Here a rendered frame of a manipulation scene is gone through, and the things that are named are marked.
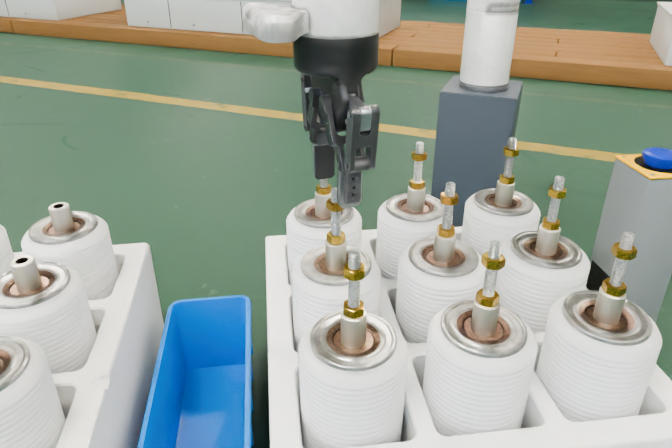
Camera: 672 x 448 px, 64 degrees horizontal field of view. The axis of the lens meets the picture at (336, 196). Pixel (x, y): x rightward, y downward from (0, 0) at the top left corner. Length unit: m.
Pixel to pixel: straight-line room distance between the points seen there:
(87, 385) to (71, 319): 0.07
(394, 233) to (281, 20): 0.34
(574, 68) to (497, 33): 1.47
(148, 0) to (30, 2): 0.88
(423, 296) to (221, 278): 0.52
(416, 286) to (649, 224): 0.32
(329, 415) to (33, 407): 0.24
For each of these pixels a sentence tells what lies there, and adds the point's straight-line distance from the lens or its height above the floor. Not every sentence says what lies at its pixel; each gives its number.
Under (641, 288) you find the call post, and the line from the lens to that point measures 0.82.
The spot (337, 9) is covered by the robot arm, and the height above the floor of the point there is 0.52.
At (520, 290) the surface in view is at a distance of 0.63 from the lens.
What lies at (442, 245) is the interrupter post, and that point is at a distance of 0.59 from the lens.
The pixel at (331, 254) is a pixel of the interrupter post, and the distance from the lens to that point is 0.56.
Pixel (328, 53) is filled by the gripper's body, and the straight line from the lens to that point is 0.46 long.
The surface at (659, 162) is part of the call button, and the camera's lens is 0.75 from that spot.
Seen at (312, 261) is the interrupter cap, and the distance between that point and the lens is 0.58.
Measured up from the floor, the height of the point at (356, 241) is 0.23.
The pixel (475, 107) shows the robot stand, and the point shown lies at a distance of 1.05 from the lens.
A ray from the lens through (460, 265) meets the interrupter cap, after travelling 0.59.
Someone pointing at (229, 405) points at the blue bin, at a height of 0.00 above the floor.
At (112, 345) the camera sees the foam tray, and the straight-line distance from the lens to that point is 0.64.
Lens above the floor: 0.57
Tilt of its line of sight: 26 degrees down
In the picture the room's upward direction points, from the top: straight up
